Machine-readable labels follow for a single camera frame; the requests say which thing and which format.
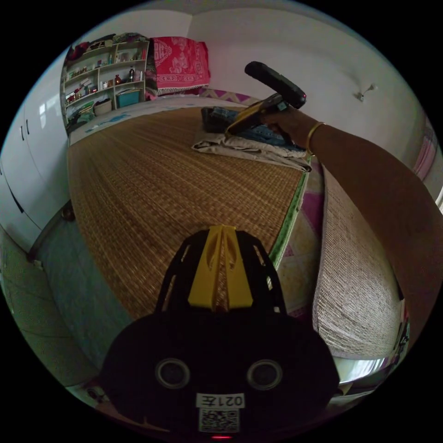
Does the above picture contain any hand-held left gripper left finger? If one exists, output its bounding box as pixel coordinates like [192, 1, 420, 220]
[188, 225, 223, 309]

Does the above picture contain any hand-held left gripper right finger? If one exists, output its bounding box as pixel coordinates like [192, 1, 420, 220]
[216, 225, 252, 309]

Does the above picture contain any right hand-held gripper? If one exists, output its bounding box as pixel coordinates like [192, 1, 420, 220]
[225, 92, 299, 136]

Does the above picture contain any person's right forearm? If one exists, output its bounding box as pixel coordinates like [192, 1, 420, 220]
[306, 121, 443, 350]

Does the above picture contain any person's right hand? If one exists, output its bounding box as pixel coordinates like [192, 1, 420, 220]
[262, 110, 317, 153]

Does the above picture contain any pile of clothes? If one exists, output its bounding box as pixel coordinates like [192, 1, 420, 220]
[191, 106, 313, 173]

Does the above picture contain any red patterned blanket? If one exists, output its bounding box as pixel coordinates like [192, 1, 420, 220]
[149, 37, 211, 95]

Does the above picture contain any bed with woven mat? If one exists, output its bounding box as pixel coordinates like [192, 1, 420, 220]
[27, 88, 413, 390]

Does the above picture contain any beige woven pillow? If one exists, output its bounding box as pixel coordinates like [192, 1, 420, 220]
[312, 162, 405, 358]

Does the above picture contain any white shelf with items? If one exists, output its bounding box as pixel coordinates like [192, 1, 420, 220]
[61, 33, 150, 135]

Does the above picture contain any white cupboard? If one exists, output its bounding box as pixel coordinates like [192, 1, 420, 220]
[0, 98, 71, 245]

